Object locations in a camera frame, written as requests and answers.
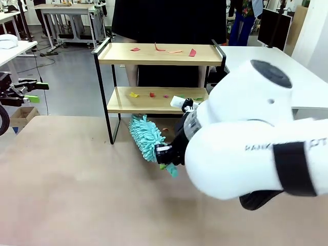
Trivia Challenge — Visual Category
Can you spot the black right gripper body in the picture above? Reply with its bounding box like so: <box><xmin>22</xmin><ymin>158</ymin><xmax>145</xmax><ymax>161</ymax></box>
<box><xmin>169</xmin><ymin>114</ymin><xmax>190</xmax><ymax>157</ymax></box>

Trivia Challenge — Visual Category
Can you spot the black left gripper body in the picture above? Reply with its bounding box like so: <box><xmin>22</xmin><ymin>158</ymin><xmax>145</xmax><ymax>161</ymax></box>
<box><xmin>0</xmin><ymin>72</ymin><xmax>24</xmax><ymax>107</ymax></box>

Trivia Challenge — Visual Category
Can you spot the teal microfibre duster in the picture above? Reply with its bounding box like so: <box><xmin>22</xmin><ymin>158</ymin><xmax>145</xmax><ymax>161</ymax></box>
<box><xmin>128</xmin><ymin>114</ymin><xmax>179</xmax><ymax>179</ymax></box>

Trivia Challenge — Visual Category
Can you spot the cardboard box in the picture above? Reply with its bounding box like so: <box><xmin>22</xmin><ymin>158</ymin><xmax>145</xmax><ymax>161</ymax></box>
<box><xmin>9</xmin><ymin>106</ymin><xmax>39</xmax><ymax>128</ymax></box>

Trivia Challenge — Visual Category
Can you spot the small white table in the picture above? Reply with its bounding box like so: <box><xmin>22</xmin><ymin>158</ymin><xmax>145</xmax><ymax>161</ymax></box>
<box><xmin>0</xmin><ymin>40</ymin><xmax>38</xmax><ymax>77</ymax></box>

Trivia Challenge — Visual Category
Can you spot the white cloth bundle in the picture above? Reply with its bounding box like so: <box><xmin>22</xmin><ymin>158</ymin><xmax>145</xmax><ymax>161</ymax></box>
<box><xmin>0</xmin><ymin>33</ymin><xmax>19</xmax><ymax>50</ymax></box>

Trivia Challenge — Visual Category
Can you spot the person in dark trousers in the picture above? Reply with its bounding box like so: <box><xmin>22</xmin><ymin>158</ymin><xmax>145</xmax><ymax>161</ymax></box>
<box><xmin>33</xmin><ymin>0</ymin><xmax>51</xmax><ymax>38</ymax></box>

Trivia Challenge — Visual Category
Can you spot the black tripod pole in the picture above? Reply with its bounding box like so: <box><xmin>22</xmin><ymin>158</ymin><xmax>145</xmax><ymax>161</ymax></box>
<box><xmin>16</xmin><ymin>0</ymin><xmax>34</xmax><ymax>43</ymax></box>

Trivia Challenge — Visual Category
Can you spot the black office chair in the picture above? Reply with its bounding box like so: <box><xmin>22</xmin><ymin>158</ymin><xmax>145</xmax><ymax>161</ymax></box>
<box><xmin>207</xmin><ymin>66</ymin><xmax>231</xmax><ymax>91</ymax></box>

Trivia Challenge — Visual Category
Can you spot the large white table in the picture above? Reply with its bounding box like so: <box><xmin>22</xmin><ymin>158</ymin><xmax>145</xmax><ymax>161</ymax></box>
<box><xmin>219</xmin><ymin>46</ymin><xmax>328</xmax><ymax>120</ymax></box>

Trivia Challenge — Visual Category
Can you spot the person in blue trousers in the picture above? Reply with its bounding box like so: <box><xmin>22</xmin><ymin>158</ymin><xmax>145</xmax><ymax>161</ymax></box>
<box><xmin>228</xmin><ymin>0</ymin><xmax>263</xmax><ymax>47</ymax></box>

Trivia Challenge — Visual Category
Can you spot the black monitor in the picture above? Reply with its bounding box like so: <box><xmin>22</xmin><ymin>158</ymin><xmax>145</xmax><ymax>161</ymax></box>
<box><xmin>257</xmin><ymin>7</ymin><xmax>293</xmax><ymax>51</ymax></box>

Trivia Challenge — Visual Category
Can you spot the brown cardboard sheet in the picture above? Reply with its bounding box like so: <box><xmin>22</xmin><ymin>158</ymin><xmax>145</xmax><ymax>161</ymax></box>
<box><xmin>284</xmin><ymin>5</ymin><xmax>311</xmax><ymax>57</ymax></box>

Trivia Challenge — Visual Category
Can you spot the white partition board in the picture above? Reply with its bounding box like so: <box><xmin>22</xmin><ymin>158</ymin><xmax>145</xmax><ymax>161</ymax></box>
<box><xmin>292</xmin><ymin>0</ymin><xmax>328</xmax><ymax>84</ymax></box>

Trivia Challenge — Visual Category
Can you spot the grey frame workshop desk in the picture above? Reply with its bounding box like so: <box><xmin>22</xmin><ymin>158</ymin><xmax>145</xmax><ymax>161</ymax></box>
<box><xmin>34</xmin><ymin>3</ymin><xmax>107</xmax><ymax>51</ymax></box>

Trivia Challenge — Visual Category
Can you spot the right arm black cable bundle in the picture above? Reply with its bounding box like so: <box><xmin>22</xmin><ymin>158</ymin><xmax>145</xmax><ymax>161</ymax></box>
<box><xmin>239</xmin><ymin>190</ymin><xmax>285</xmax><ymax>211</ymax></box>

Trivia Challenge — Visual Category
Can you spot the black frame wooden shelf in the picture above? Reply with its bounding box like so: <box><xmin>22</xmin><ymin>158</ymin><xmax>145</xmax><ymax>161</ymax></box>
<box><xmin>93</xmin><ymin>37</ymin><xmax>228</xmax><ymax>146</ymax></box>

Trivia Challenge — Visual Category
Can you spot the black strap on arm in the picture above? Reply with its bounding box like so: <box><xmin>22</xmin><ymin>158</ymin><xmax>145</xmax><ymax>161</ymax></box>
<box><xmin>272</xmin><ymin>141</ymin><xmax>318</xmax><ymax>197</ymax></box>

